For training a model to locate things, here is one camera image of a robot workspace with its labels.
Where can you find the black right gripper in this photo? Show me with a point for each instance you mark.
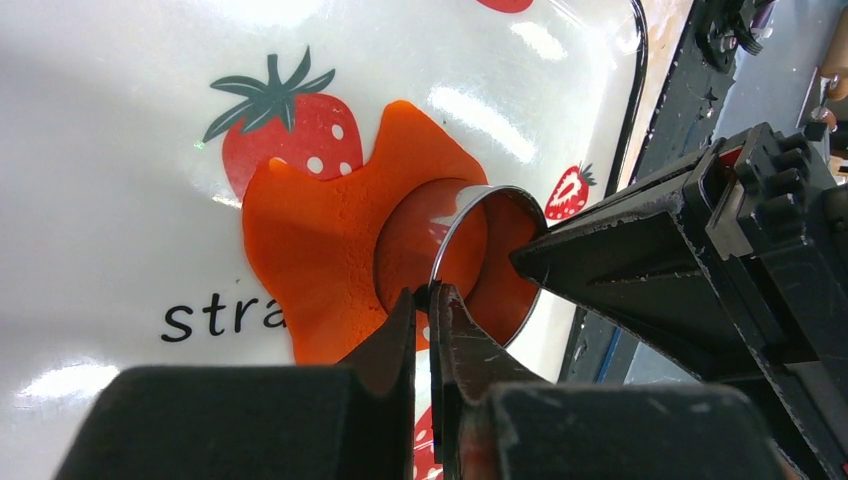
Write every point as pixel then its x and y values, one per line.
pixel 747 235

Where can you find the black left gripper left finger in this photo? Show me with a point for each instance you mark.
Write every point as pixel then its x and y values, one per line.
pixel 351 420

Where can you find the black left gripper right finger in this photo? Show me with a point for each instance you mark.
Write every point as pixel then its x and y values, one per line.
pixel 492 418

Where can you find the orange dough disc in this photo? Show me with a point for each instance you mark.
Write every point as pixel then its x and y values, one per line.
pixel 311 243

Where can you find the white strawberry enamel tray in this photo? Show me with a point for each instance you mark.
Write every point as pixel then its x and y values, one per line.
pixel 129 130

